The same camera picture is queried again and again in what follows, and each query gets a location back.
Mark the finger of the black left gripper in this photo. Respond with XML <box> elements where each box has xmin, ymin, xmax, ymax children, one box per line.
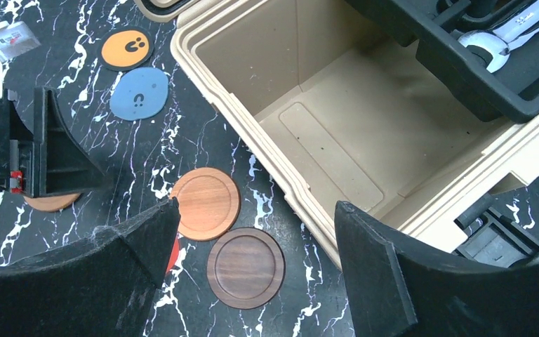
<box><xmin>32</xmin><ymin>87</ymin><xmax>109</xmax><ymax>197</ymax></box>

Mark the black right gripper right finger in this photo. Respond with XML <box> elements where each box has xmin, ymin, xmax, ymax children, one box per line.
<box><xmin>334</xmin><ymin>201</ymin><xmax>539</xmax><ymax>336</ymax></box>

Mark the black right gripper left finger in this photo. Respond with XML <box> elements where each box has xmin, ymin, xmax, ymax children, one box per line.
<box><xmin>0</xmin><ymin>199</ymin><xmax>180</xmax><ymax>336</ymax></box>

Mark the red coaster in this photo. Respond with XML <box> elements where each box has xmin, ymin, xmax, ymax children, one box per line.
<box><xmin>166</xmin><ymin>235</ymin><xmax>180</xmax><ymax>274</ymax></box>

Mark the light wooden coaster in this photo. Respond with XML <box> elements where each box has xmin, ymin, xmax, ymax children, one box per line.
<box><xmin>169</xmin><ymin>167</ymin><xmax>241</xmax><ymax>242</ymax></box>

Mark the dark walnut coaster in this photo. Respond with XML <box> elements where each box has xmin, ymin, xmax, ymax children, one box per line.
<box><xmin>207</xmin><ymin>227</ymin><xmax>286</xmax><ymax>310</ymax></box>

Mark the orange wooden coaster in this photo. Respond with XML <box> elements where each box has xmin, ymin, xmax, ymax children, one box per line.
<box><xmin>23</xmin><ymin>193</ymin><xmax>81</xmax><ymax>212</ymax></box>

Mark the blue grey coaster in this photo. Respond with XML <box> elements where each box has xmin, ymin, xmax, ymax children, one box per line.
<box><xmin>109</xmin><ymin>67</ymin><xmax>169</xmax><ymax>121</ymax></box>

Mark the orange smiley coaster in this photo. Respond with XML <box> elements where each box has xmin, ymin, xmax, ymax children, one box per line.
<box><xmin>98</xmin><ymin>26</ymin><xmax>154</xmax><ymax>71</ymax></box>

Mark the tan plastic toolbox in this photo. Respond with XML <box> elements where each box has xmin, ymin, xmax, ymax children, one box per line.
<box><xmin>138</xmin><ymin>1</ymin><xmax>539</xmax><ymax>263</ymax></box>

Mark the black toolbox tray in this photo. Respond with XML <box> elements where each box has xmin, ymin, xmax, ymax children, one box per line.
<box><xmin>351</xmin><ymin>1</ymin><xmax>539</xmax><ymax>124</ymax></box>

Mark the silver wrench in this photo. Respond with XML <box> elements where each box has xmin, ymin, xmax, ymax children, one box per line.
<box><xmin>458</xmin><ymin>1</ymin><xmax>539</xmax><ymax>73</ymax></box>

